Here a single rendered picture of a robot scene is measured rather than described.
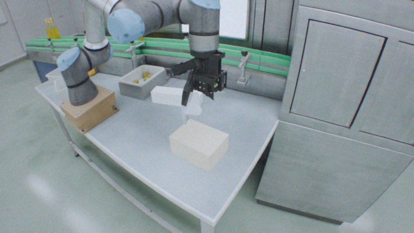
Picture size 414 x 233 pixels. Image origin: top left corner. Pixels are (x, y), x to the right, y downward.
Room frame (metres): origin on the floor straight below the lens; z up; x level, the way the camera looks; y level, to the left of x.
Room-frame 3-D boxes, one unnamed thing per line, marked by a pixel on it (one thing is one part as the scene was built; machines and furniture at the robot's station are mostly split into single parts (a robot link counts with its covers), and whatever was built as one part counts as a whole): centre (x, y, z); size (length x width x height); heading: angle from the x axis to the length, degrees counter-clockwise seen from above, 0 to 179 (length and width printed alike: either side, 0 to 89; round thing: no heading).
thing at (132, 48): (1.13, 0.42, 0.95); 0.17 x 0.03 x 0.12; 156
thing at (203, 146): (0.52, 0.03, 0.79); 0.16 x 0.12 x 0.07; 57
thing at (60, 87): (1.00, 0.87, 0.78); 0.22 x 0.17 x 0.09; 41
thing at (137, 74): (0.99, 0.35, 0.80); 0.22 x 0.17 x 0.09; 156
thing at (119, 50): (1.49, 1.24, 0.93); 1.75 x 0.01 x 0.08; 66
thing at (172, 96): (0.84, 0.14, 0.78); 0.24 x 0.06 x 0.06; 76
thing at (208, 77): (0.50, 0.00, 1.06); 0.09 x 0.08 x 0.12; 57
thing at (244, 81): (0.87, -0.17, 0.90); 0.17 x 0.05 x 0.22; 156
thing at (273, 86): (1.26, 0.52, 0.81); 3.38 x 0.24 x 0.13; 66
